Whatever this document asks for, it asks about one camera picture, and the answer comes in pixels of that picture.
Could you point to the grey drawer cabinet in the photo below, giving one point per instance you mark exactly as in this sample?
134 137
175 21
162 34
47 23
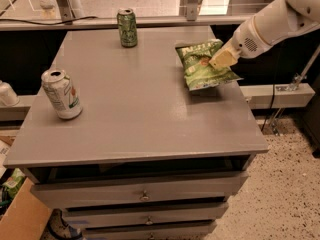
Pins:
138 120

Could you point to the cardboard box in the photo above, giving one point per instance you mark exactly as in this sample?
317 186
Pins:
26 217

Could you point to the middle grey drawer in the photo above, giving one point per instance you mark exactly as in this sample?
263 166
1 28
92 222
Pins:
146 215

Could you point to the white bottle at left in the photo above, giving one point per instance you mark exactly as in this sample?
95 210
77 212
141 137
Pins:
7 95

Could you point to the grey drawer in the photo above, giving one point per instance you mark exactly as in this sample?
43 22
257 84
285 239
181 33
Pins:
152 232
146 215
139 190

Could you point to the bottom grey drawer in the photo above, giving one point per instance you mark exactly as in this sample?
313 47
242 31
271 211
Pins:
152 232

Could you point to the white 7up can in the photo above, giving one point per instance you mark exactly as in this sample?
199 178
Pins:
61 92

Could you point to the green jalapeno chip bag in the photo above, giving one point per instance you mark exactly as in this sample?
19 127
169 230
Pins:
198 72

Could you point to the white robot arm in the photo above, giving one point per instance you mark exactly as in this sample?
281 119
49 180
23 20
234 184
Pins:
280 20

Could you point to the top grey drawer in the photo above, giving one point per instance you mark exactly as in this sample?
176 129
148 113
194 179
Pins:
139 190

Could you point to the green package in box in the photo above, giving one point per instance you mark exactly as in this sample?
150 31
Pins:
14 183

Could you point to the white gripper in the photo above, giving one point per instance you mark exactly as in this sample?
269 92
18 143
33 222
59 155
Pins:
246 41

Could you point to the green soda can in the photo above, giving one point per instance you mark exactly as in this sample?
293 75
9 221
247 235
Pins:
126 21

